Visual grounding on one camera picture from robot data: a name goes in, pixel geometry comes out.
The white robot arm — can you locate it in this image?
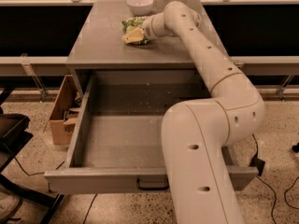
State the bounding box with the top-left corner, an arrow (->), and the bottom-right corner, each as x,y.
123,1 -> 264,224

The grey metal cabinet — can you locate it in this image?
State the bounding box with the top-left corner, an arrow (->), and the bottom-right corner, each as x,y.
66,0 -> 237,92

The white ceramic bowl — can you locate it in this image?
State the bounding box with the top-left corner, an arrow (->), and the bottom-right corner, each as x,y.
127,0 -> 153,16

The black drawer handle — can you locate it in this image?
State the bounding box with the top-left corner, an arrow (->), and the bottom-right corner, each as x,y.
136,178 -> 169,191

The grey railing beam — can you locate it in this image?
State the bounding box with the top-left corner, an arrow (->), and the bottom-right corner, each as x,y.
0,56 -> 69,77

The black floor cable left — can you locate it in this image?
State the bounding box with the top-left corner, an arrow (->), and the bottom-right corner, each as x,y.
13,156 -> 65,194

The black power adapter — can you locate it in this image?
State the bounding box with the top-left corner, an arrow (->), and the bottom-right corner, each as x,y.
249,156 -> 265,176

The black chair base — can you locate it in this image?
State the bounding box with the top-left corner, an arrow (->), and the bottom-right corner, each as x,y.
0,88 -> 64,224

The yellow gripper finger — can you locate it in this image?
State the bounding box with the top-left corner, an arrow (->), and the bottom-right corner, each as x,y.
122,27 -> 145,44

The black power cable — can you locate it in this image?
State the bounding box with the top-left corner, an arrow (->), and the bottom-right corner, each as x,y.
251,133 -> 278,224

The green jalapeno chip bag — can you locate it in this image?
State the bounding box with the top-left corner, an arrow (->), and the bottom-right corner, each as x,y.
121,17 -> 149,45

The grey open top drawer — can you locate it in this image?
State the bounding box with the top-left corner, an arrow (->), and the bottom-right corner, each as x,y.
44,69 -> 259,195

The black floor cable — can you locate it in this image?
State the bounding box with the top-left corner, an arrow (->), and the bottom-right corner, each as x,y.
283,175 -> 299,211
13,156 -> 65,194

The black floor cable right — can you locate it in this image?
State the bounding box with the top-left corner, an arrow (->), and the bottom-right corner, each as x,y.
283,175 -> 299,211

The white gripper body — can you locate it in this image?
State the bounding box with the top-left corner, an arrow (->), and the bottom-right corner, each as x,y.
142,12 -> 173,40

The brown cardboard box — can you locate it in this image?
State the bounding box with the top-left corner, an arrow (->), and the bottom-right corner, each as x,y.
50,75 -> 81,145

